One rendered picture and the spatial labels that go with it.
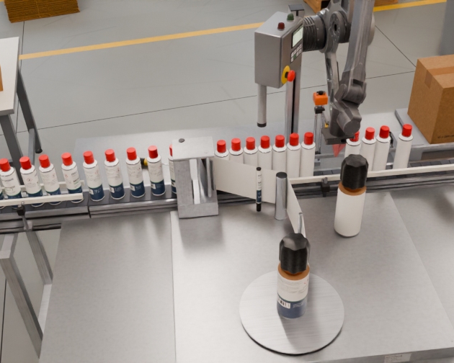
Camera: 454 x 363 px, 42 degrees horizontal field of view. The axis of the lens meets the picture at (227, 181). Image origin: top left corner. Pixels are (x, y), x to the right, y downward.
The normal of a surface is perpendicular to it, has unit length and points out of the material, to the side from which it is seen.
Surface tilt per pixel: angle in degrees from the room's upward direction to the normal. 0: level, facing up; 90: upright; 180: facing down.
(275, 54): 90
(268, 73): 90
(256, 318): 0
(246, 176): 90
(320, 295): 0
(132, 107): 0
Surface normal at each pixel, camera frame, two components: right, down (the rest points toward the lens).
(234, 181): -0.39, 0.60
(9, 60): -0.04, -0.77
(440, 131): 0.17, 0.62
